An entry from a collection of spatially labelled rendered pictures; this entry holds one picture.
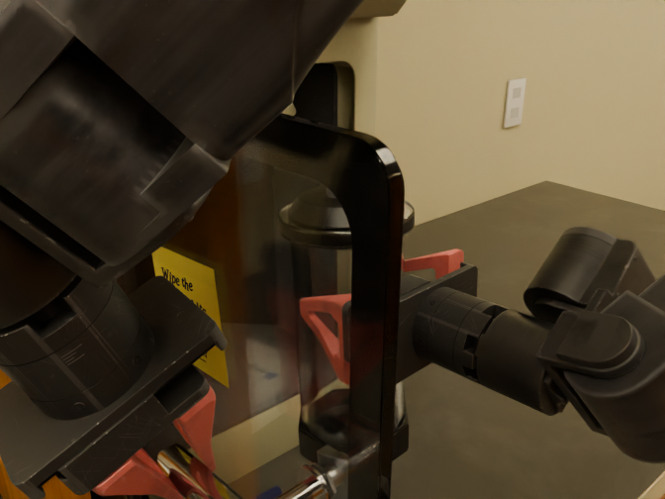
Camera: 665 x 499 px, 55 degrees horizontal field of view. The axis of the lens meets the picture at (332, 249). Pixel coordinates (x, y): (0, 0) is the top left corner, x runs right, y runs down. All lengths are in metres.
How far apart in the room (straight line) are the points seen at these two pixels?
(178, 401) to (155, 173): 0.14
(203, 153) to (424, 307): 0.31
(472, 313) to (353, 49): 0.31
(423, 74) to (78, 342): 1.18
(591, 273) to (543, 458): 0.38
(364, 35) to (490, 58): 0.92
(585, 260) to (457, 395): 0.45
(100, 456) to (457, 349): 0.25
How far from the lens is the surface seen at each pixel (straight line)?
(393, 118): 1.33
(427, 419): 0.83
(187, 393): 0.30
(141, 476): 0.32
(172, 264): 0.40
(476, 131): 1.56
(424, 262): 0.55
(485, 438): 0.81
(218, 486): 0.35
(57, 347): 0.27
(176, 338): 0.30
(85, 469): 0.30
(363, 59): 0.66
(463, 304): 0.46
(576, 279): 0.45
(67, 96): 0.19
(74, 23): 0.18
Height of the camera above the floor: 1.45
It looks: 23 degrees down
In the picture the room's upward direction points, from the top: straight up
